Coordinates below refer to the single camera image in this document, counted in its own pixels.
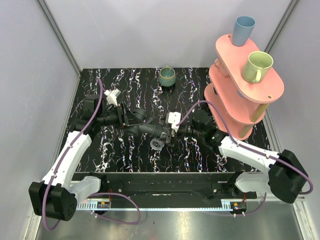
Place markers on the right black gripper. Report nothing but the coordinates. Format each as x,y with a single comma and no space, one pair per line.
168,139

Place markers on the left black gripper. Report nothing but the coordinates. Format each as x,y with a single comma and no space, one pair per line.
122,114

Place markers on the dark grey pipe tee fitting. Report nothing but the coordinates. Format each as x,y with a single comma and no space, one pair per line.
154,130

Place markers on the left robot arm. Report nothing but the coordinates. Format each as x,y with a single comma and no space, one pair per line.
54,196

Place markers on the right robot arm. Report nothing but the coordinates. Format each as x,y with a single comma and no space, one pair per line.
279,173

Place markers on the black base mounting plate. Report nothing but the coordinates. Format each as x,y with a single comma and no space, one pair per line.
208,184

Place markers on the teal ceramic bowl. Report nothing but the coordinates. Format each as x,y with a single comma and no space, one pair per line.
167,77

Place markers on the pink three-tier shelf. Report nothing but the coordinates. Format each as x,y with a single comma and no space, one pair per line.
237,104

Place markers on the green ceramic mug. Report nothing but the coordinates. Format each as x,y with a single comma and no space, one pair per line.
256,67

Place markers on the blue plastic cup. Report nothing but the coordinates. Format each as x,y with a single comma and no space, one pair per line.
242,30

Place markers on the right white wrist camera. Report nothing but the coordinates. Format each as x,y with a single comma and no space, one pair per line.
173,118

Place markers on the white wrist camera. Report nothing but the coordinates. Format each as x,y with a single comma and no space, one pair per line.
111,96
173,118

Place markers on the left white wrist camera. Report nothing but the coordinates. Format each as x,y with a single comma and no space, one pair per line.
111,96

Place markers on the aluminium rail frame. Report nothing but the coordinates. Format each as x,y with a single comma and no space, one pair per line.
118,201

